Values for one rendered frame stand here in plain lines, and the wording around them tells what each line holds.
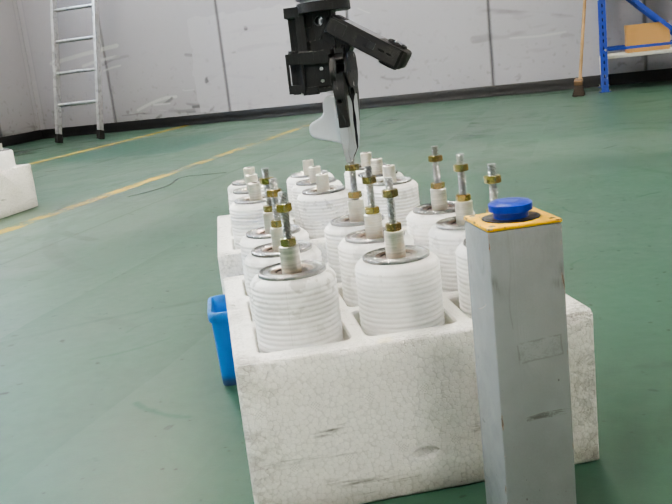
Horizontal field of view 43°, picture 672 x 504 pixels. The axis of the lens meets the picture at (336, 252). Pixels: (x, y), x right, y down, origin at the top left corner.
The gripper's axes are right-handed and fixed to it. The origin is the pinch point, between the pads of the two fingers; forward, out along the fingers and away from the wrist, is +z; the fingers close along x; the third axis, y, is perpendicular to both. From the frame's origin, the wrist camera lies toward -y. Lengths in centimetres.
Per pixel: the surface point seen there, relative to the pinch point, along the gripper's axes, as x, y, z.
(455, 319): 23.6, -14.4, 16.8
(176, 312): -42, 50, 35
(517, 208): 37.1, -22.2, 2.2
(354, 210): 1.1, 0.6, 7.9
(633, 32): -567, -97, -6
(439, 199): -3.2, -10.6, 8.0
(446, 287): 10.6, -12.1, 16.8
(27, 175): -202, 182, 21
